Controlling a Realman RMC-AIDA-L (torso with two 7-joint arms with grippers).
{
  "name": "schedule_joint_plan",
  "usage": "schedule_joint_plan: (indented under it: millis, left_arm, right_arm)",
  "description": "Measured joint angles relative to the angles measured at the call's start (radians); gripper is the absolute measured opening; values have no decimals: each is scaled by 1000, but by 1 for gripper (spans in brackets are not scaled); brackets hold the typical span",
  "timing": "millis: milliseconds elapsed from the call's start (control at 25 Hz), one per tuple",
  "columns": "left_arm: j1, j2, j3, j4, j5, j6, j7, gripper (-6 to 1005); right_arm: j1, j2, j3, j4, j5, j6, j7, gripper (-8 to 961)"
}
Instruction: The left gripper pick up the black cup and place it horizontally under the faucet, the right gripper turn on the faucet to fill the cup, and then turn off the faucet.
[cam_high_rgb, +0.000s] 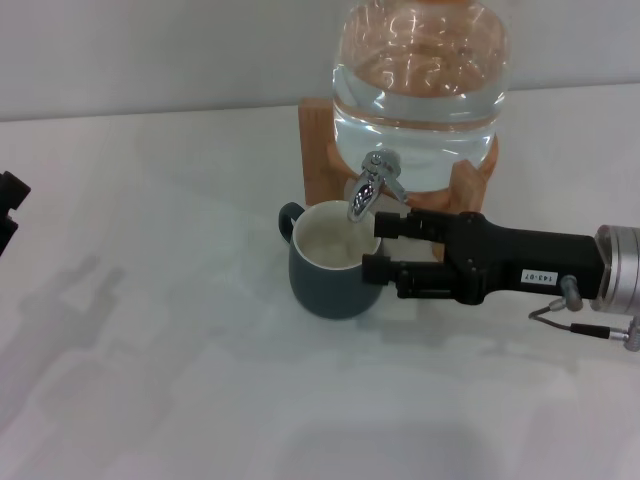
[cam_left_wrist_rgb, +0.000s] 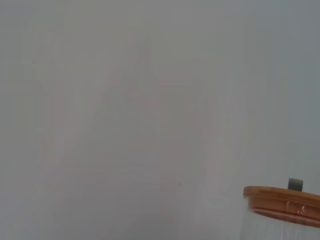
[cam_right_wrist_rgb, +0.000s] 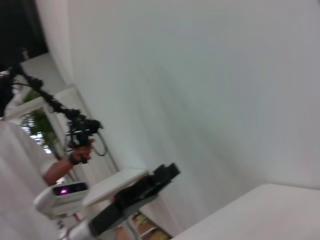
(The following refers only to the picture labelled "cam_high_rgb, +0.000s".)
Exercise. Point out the wooden dispenser stand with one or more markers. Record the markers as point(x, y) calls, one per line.
point(315, 155)

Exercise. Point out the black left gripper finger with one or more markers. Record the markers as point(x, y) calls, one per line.
point(12, 190)

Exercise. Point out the clear glass water dispenser jar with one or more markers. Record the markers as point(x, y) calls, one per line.
point(420, 115)

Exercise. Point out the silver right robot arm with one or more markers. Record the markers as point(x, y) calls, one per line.
point(620, 270)

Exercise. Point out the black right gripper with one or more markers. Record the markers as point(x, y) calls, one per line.
point(520, 260)

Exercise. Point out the chrome metal faucet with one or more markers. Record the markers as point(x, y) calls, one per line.
point(365, 192)

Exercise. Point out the black ceramic cup white inside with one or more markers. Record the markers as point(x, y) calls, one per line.
point(325, 295)

